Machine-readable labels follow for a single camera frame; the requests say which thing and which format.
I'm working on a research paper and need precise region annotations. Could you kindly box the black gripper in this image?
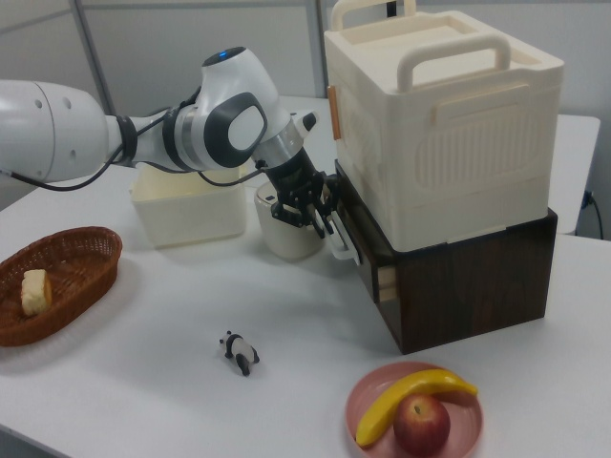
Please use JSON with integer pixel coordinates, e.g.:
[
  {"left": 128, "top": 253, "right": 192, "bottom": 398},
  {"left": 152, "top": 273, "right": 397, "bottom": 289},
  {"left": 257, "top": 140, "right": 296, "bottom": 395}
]
[{"left": 260, "top": 150, "right": 346, "bottom": 238}]

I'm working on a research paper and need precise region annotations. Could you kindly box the dark wooden drawer white handle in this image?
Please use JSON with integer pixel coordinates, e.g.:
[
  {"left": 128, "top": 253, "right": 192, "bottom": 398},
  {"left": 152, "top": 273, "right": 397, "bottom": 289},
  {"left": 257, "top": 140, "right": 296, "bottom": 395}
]
[{"left": 326, "top": 161, "right": 400, "bottom": 306}]

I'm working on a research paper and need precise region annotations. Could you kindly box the cream plastic open bin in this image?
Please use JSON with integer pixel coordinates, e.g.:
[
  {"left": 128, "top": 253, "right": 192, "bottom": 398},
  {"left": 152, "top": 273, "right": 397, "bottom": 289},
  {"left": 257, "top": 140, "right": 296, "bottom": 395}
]
[{"left": 129, "top": 164, "right": 249, "bottom": 249}]

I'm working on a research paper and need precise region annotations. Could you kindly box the dark wooden drawer casing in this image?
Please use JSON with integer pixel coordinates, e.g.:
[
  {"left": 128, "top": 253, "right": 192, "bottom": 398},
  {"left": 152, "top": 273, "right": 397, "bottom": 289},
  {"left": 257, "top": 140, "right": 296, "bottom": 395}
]
[{"left": 333, "top": 159, "right": 559, "bottom": 356}]

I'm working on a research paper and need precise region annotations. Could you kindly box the small cream trash bin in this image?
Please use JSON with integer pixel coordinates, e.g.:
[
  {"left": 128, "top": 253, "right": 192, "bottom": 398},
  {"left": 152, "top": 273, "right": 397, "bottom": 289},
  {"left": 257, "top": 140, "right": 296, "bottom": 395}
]
[{"left": 253, "top": 183, "right": 330, "bottom": 261}]

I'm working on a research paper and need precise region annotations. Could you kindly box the panda figurine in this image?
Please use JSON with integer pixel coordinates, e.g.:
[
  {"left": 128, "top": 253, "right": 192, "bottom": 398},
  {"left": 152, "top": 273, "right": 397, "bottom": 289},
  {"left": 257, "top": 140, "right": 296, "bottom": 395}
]
[{"left": 219, "top": 329, "right": 261, "bottom": 377}]

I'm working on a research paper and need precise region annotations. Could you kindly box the yellow banana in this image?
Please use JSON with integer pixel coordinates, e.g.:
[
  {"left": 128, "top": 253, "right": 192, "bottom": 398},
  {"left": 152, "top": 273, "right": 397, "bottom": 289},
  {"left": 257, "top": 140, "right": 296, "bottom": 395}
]
[{"left": 355, "top": 368, "right": 479, "bottom": 448}]

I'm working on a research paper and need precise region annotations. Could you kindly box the brown wicker basket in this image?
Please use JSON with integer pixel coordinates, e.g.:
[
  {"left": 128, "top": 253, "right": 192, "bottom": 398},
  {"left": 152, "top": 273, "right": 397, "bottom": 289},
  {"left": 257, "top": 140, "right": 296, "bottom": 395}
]
[{"left": 0, "top": 226, "right": 124, "bottom": 348}]

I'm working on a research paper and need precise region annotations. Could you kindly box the red apple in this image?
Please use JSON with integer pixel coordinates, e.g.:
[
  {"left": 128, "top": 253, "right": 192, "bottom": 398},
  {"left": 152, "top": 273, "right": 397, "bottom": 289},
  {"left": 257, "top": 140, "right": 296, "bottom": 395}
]
[{"left": 392, "top": 393, "right": 452, "bottom": 457}]

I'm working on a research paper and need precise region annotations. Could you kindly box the pink plate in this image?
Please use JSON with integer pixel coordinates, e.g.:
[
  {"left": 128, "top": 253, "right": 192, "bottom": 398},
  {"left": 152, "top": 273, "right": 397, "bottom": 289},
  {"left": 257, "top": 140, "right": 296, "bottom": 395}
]
[{"left": 345, "top": 361, "right": 485, "bottom": 458}]

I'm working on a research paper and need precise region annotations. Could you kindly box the yellow bread slice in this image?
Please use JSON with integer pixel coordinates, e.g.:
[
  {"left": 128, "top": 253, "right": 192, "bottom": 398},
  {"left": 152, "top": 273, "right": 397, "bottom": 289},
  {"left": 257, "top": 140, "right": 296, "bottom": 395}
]
[{"left": 20, "top": 268, "right": 53, "bottom": 317}]

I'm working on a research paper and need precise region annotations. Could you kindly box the tan wooden door handle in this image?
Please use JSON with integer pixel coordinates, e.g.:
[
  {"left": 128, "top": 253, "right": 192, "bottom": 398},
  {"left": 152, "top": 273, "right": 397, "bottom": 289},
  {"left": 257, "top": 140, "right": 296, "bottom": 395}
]
[{"left": 328, "top": 84, "right": 344, "bottom": 143}]

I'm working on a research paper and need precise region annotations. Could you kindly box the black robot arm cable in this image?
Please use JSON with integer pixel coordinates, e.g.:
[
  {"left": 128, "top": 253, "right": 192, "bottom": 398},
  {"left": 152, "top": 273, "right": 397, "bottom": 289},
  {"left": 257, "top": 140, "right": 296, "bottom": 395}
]
[{"left": 0, "top": 85, "right": 268, "bottom": 192}]

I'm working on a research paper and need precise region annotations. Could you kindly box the black power cable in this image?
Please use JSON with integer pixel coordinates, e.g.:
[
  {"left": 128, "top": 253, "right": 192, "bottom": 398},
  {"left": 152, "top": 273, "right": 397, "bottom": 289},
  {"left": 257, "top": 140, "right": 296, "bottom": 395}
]
[{"left": 582, "top": 190, "right": 603, "bottom": 238}]

